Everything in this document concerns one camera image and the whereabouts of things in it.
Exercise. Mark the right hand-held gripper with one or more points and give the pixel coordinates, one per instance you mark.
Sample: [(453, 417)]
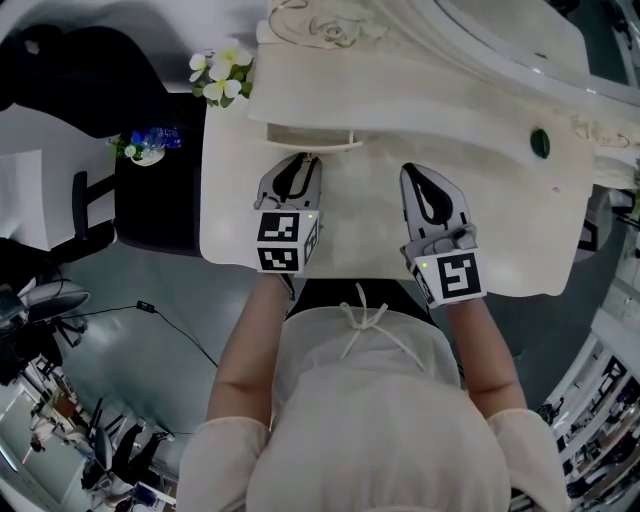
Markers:
[(457, 277)]

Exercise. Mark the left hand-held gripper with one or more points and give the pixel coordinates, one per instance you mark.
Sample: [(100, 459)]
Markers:
[(280, 240)]

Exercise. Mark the cream ornate dressing table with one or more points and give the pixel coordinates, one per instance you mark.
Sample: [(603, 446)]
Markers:
[(450, 150)]

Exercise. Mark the person's left forearm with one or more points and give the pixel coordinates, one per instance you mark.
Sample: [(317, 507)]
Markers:
[(250, 350)]

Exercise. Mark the person's right forearm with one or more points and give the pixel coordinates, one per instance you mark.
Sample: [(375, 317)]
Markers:
[(482, 350)]

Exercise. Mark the small green round object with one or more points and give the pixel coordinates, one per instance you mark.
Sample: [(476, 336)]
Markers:
[(540, 143)]

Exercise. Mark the white flowers in pot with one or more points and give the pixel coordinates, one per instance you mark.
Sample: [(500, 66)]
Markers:
[(222, 75)]

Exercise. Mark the blue water bottle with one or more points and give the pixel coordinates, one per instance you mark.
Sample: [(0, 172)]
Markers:
[(160, 137)]

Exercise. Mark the black office chair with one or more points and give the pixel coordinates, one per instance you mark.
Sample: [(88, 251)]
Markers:
[(150, 200)]

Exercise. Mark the small potted plant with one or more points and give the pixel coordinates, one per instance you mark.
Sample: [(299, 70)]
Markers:
[(135, 152)]

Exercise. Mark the grey chair with black legs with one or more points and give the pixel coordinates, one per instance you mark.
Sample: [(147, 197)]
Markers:
[(597, 230)]

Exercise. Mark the person's white top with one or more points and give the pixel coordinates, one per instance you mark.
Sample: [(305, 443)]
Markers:
[(380, 425)]

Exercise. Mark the white table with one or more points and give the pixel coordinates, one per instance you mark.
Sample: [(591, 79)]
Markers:
[(35, 200)]

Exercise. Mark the grey rounded device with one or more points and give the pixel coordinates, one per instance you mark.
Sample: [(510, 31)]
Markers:
[(50, 300)]

